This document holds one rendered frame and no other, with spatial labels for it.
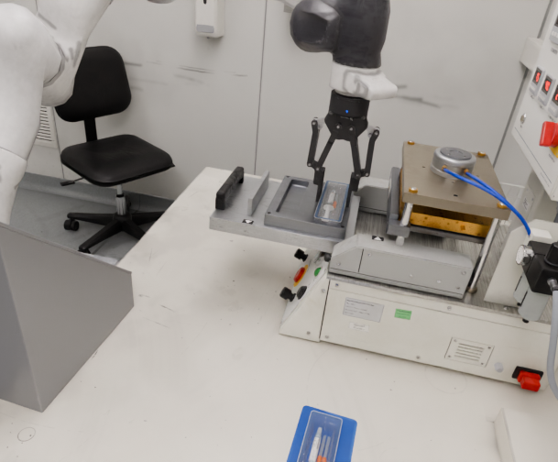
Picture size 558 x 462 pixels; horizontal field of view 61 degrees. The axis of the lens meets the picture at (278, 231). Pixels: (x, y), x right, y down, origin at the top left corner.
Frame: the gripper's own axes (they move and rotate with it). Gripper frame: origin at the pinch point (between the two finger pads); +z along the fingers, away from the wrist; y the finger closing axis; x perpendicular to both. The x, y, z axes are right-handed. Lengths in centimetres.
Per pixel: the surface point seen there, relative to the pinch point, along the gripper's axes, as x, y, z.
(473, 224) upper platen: 10.1, -26.2, -2.7
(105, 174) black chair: -88, 109, 55
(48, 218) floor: -112, 164, 103
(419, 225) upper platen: 9.8, -17.2, -0.2
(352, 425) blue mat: 34.8, -11.6, 27.9
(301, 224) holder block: 9.9, 4.8, 4.2
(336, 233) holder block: 9.9, -2.3, 4.7
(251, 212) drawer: 7.4, 15.8, 5.1
